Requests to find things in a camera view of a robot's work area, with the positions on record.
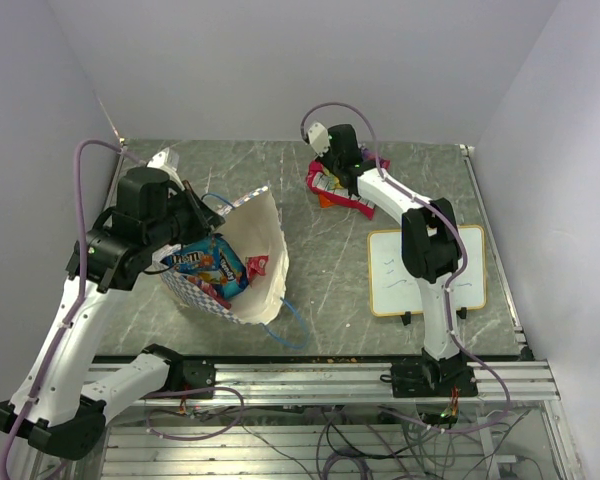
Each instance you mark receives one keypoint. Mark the blue checkered paper bag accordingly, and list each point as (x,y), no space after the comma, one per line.
(252,227)

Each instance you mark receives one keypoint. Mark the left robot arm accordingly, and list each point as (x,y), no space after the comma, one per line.
(54,409)

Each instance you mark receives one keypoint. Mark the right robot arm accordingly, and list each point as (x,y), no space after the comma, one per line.
(432,253)

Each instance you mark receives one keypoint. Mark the small red snack packet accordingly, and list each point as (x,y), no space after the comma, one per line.
(256,267)

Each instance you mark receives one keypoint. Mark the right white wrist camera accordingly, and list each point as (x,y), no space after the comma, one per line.
(318,138)

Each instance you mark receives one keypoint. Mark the brown m&m's packet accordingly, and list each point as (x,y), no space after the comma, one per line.
(184,262)

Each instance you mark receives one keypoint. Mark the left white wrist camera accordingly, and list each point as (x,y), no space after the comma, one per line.
(167,160)

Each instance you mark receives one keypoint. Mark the red white snack bag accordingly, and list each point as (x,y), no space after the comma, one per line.
(344,199)

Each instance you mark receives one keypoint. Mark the orange snack packet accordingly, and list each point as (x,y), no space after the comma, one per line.
(325,202)

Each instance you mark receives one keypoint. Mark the blue candy bag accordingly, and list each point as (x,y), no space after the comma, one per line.
(221,273)

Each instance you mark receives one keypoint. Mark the green yellow candy bag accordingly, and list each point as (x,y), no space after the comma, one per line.
(329,182)

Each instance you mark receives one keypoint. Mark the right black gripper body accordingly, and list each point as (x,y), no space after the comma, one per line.
(330,162)

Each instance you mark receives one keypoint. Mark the aluminium rail frame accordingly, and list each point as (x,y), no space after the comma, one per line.
(308,396)

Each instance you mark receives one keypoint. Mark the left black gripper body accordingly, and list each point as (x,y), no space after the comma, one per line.
(185,220)

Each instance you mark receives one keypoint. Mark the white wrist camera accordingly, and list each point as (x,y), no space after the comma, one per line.
(167,160)
(318,138)

